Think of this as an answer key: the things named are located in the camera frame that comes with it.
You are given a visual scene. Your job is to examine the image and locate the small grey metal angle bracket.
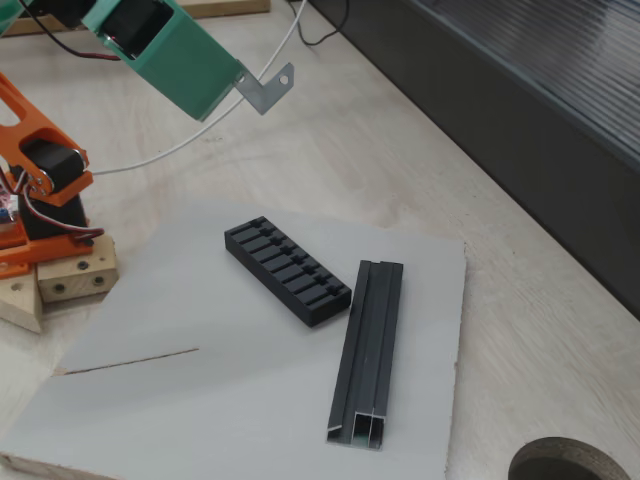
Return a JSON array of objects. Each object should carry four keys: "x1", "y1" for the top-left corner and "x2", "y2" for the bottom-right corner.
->
[{"x1": 234, "y1": 62, "x2": 295, "y2": 116}]

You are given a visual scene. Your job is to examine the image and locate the black slotted rack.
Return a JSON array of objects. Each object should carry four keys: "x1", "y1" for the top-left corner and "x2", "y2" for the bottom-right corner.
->
[{"x1": 223, "y1": 215, "x2": 353, "y2": 329}]

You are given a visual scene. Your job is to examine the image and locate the wooden base plank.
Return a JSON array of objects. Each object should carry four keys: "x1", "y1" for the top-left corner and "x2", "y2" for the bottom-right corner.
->
[{"x1": 0, "y1": 264, "x2": 45, "y2": 335}]

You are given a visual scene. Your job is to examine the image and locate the red controller circuit board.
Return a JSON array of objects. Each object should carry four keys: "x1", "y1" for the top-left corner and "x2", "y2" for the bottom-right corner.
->
[{"x1": 0, "y1": 187, "x2": 21, "y2": 232}]

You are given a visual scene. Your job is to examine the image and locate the wooden block with screw holes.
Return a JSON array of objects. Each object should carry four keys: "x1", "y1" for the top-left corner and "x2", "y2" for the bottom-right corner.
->
[{"x1": 37, "y1": 234, "x2": 119, "y2": 304}]

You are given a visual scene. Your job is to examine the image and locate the grey painted wooden board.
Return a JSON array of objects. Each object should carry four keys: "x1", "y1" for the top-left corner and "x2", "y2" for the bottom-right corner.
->
[{"x1": 0, "y1": 197, "x2": 467, "y2": 480}]

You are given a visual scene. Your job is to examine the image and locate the gripper servo wire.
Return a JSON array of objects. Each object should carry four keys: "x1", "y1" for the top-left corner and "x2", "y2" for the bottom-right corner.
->
[{"x1": 18, "y1": 0, "x2": 122, "y2": 62}]

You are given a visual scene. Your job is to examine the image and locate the white USB cable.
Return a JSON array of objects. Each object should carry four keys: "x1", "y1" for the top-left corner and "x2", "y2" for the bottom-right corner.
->
[{"x1": 91, "y1": 0, "x2": 310, "y2": 176}]

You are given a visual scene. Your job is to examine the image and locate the thin black cable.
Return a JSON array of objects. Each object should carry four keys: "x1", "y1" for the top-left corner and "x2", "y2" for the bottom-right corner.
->
[{"x1": 287, "y1": 0, "x2": 350, "y2": 47}]

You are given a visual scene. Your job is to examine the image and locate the base servo wire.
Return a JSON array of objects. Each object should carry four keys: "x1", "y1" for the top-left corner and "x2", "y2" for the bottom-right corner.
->
[{"x1": 9, "y1": 189, "x2": 107, "y2": 247}]

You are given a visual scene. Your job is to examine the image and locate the black aluminium profile rail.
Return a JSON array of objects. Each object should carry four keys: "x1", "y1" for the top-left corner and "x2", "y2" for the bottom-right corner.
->
[{"x1": 326, "y1": 259, "x2": 405, "y2": 449}]

